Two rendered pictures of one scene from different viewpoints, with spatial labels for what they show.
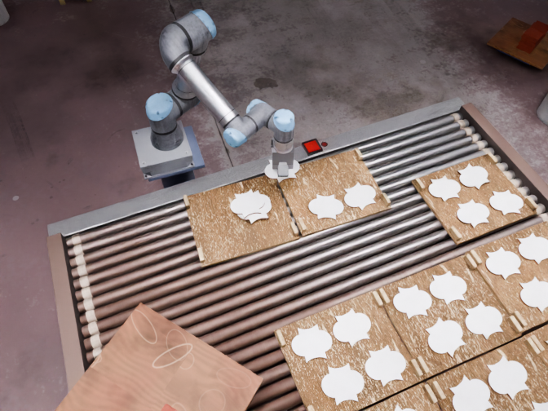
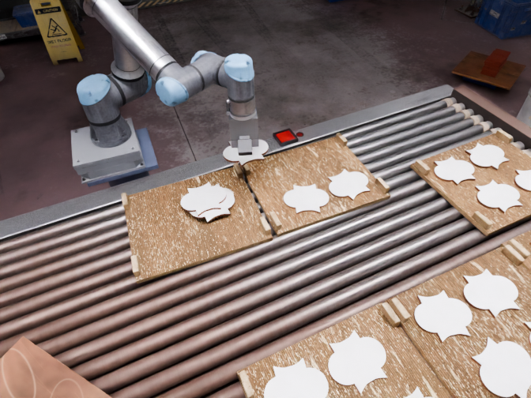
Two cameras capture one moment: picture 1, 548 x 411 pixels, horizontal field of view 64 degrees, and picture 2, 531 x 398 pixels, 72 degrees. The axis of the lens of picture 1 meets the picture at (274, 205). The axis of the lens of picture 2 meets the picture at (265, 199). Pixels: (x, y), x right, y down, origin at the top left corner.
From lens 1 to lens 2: 0.72 m
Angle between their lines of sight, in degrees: 9
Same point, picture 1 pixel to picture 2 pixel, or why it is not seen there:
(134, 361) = not seen: outside the picture
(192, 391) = not seen: outside the picture
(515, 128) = not seen: hidden behind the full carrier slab
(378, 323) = (397, 351)
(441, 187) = (450, 168)
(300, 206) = (273, 200)
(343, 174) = (325, 161)
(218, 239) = (163, 244)
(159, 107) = (92, 87)
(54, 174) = (20, 210)
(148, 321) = (27, 367)
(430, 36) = (396, 71)
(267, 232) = (228, 233)
